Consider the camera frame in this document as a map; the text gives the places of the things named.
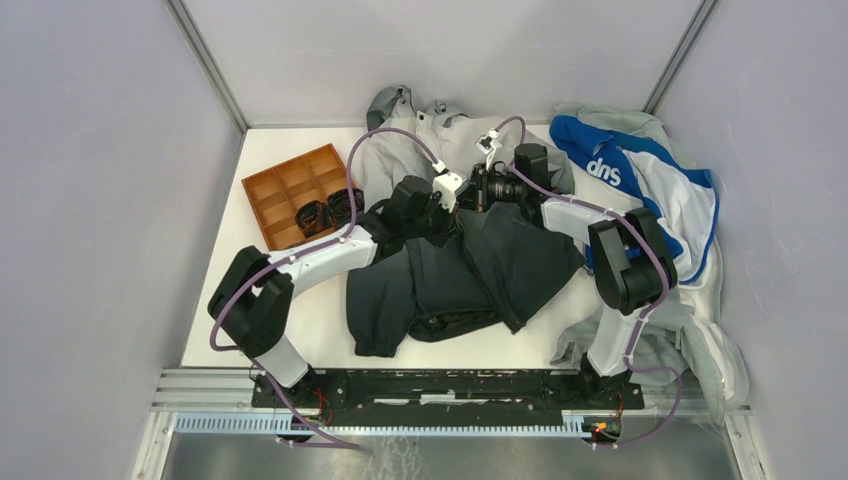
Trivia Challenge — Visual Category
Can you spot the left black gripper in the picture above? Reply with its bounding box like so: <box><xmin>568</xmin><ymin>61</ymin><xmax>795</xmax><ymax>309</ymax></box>
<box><xmin>404</xmin><ymin>192</ymin><xmax>461</xmax><ymax>250</ymax></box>

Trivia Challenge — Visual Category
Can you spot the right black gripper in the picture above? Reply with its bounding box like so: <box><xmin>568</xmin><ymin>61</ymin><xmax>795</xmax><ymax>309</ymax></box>
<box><xmin>455</xmin><ymin>162</ymin><xmax>526</xmax><ymax>214</ymax></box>

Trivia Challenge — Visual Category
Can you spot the grey black zip jacket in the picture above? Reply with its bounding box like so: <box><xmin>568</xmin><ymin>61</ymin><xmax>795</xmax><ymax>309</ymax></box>
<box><xmin>346</xmin><ymin>85</ymin><xmax>585</xmax><ymax>358</ymax></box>

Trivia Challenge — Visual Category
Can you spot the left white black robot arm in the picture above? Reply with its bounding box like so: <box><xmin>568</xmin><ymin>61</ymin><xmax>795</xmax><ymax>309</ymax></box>
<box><xmin>207</xmin><ymin>172</ymin><xmax>467</xmax><ymax>407</ymax></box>

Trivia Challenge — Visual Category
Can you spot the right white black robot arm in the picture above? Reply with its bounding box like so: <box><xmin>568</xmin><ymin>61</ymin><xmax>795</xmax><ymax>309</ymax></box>
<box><xmin>458</xmin><ymin>135</ymin><xmax>677</xmax><ymax>408</ymax></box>

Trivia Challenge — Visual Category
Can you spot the blue white jacket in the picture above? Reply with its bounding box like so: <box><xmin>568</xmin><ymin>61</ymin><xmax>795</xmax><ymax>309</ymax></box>
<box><xmin>549</xmin><ymin>115</ymin><xmax>720</xmax><ymax>285</ymax></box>

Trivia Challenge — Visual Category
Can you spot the orange compartment tray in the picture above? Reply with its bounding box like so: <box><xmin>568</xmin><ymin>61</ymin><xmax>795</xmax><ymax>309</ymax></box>
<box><xmin>241</xmin><ymin>144</ymin><xmax>346</xmax><ymax>250</ymax></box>

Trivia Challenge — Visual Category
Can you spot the grey hoodie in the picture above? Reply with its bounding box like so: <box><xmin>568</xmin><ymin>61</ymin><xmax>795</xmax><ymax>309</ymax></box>
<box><xmin>555</xmin><ymin>102</ymin><xmax>749</xmax><ymax>424</ymax></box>

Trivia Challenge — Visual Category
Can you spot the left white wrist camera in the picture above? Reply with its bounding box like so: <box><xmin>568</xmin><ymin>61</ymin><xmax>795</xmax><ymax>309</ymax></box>
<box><xmin>432</xmin><ymin>160</ymin><xmax>467</xmax><ymax>213</ymax></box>

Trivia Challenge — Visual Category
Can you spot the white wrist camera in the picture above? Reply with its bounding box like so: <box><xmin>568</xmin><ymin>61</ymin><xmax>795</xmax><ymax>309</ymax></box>
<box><xmin>432</xmin><ymin>160</ymin><xmax>467</xmax><ymax>213</ymax></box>
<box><xmin>476</xmin><ymin>129</ymin><xmax>501</xmax><ymax>171</ymax></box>

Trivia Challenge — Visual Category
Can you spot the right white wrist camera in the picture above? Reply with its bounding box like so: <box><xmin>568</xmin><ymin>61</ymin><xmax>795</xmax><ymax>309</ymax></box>
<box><xmin>476</xmin><ymin>129</ymin><xmax>501</xmax><ymax>171</ymax></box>

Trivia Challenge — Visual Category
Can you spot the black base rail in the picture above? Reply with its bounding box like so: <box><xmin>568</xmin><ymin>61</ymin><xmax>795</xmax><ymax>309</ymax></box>
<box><xmin>284</xmin><ymin>369</ymin><xmax>645</xmax><ymax>427</ymax></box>

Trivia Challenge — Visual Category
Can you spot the white slotted cable duct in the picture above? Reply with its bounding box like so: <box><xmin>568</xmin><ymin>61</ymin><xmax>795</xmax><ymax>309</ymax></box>
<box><xmin>174</xmin><ymin>412</ymin><xmax>590</xmax><ymax>439</ymax></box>

